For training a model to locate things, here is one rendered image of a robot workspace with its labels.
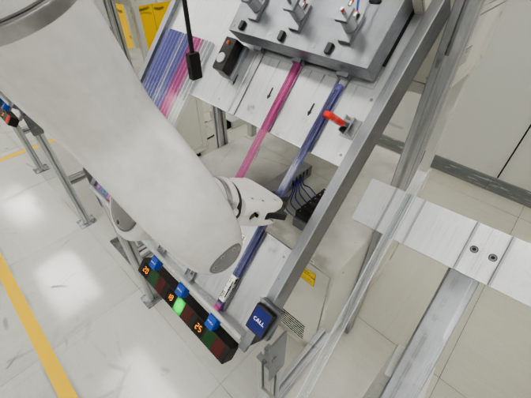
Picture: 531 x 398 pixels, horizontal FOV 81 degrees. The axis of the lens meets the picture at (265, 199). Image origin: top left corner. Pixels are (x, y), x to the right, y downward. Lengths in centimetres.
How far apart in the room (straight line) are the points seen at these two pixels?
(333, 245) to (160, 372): 88
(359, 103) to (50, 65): 49
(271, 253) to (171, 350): 94
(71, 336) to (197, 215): 141
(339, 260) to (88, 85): 77
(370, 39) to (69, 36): 46
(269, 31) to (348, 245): 60
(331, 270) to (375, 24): 59
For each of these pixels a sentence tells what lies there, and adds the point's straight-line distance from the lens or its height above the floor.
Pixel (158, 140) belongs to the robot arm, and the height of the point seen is 119.
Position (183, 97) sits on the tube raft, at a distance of 86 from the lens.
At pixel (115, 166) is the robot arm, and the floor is 118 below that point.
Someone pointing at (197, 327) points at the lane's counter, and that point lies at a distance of 77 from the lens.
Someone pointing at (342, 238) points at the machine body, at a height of 62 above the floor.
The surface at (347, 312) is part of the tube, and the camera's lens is 49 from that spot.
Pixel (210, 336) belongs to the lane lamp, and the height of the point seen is 66.
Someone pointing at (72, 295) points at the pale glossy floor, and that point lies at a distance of 180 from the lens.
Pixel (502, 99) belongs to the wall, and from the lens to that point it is 227.
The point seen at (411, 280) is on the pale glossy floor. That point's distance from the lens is 175.
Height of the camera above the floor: 133
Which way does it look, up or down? 42 degrees down
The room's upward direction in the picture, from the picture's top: straight up
